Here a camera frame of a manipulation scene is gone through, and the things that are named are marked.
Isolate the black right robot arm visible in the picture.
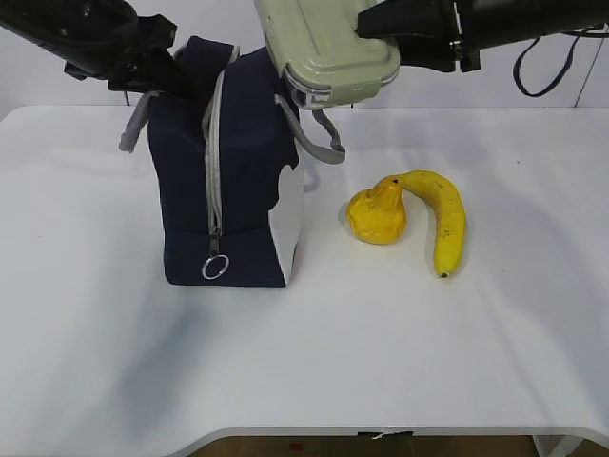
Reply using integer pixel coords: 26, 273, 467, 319
356, 0, 608, 73

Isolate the black cable loop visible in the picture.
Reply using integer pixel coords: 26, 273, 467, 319
512, 26, 609, 97

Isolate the green lid glass container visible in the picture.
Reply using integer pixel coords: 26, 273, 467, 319
255, 0, 401, 110

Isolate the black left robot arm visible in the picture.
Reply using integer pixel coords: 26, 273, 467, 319
1, 0, 199, 101

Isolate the yellow banana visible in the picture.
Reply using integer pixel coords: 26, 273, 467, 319
399, 169, 467, 279

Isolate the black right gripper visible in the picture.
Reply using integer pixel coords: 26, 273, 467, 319
356, 0, 481, 72

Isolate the black tape on table edge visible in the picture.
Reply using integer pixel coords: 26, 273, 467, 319
357, 430, 414, 440

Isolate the yellow pear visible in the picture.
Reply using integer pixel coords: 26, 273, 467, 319
345, 175, 407, 246

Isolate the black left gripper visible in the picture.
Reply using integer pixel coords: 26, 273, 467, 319
64, 14, 196, 100

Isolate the navy blue lunch bag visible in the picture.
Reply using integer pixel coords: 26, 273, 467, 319
119, 37, 345, 288

